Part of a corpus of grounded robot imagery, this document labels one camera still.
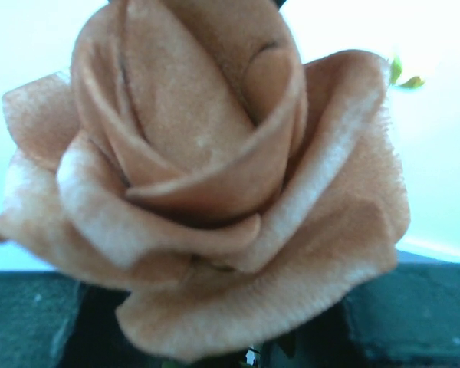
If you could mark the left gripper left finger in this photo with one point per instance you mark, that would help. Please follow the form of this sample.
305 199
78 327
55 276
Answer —
49 320

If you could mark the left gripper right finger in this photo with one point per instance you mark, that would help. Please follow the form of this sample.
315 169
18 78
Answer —
409 317

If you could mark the brown rose flower stem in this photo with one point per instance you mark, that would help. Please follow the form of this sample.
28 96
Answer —
190 158

